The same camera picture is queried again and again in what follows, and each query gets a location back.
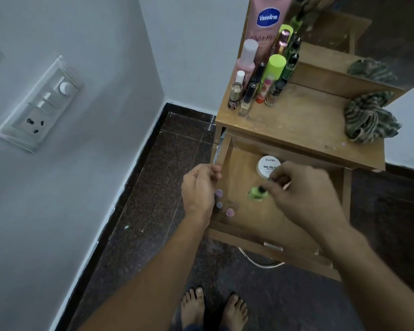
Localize person's left hand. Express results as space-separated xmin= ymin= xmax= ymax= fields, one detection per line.
xmin=181 ymin=164 xmax=223 ymax=221

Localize person's left forearm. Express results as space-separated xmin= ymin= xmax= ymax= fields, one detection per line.
xmin=79 ymin=211 xmax=212 ymax=331

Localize person's left foot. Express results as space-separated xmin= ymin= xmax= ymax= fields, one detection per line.
xmin=180 ymin=287 xmax=206 ymax=331

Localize white round jar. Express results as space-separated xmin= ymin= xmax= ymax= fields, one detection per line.
xmin=256 ymin=155 xmax=282 ymax=180

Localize mirror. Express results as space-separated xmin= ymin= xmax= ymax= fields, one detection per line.
xmin=291 ymin=0 xmax=414 ymax=91

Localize dark nail polish bottle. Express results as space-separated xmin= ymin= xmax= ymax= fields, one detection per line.
xmin=264 ymin=79 xmax=286 ymax=107

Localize white wall switchboard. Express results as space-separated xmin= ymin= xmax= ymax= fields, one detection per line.
xmin=0 ymin=55 xmax=85 ymax=154

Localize white cable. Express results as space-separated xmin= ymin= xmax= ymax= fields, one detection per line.
xmin=238 ymin=247 xmax=286 ymax=269

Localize green bottle with black cap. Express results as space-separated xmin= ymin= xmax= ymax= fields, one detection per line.
xmin=282 ymin=53 xmax=299 ymax=84

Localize clear perfume bottle black cap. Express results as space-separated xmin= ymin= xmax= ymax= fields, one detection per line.
xmin=239 ymin=83 xmax=258 ymax=118

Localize red lip balm tube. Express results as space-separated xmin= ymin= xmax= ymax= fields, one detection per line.
xmin=256 ymin=76 xmax=276 ymax=104

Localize wooden drawer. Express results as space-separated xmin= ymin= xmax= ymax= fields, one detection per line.
xmin=207 ymin=132 xmax=352 ymax=282

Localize pink bottle with white cap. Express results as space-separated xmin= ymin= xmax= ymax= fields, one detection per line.
xmin=235 ymin=39 xmax=259 ymax=83

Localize green nail polish bottle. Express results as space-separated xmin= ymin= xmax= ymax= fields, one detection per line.
xmin=247 ymin=185 xmax=269 ymax=203

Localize brown glitter nail polish bottle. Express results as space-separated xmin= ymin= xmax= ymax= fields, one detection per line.
xmin=227 ymin=82 xmax=243 ymax=110

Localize bottle with light green cap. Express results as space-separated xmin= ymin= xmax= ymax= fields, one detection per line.
xmin=261 ymin=54 xmax=287 ymax=91

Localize black lipstick tube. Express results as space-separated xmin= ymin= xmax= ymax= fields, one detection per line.
xmin=251 ymin=61 xmax=266 ymax=87

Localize green striped scrunchie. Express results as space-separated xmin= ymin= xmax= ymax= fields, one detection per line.
xmin=343 ymin=91 xmax=403 ymax=145

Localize wooden dressing table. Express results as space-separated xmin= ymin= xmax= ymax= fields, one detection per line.
xmin=214 ymin=0 xmax=406 ymax=173

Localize person's right forearm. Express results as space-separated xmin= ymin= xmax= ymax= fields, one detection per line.
xmin=314 ymin=218 xmax=414 ymax=331

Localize person's right hand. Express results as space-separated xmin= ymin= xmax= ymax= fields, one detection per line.
xmin=262 ymin=161 xmax=350 ymax=235

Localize person's right foot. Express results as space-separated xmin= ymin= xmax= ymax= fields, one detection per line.
xmin=221 ymin=293 xmax=249 ymax=331

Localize person's foot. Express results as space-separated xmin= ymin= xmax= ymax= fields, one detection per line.
xmin=180 ymin=287 xmax=206 ymax=331
xmin=221 ymin=293 xmax=249 ymax=331

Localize large pink lotion bottle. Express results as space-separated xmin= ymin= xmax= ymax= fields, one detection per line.
xmin=245 ymin=0 xmax=294 ymax=62

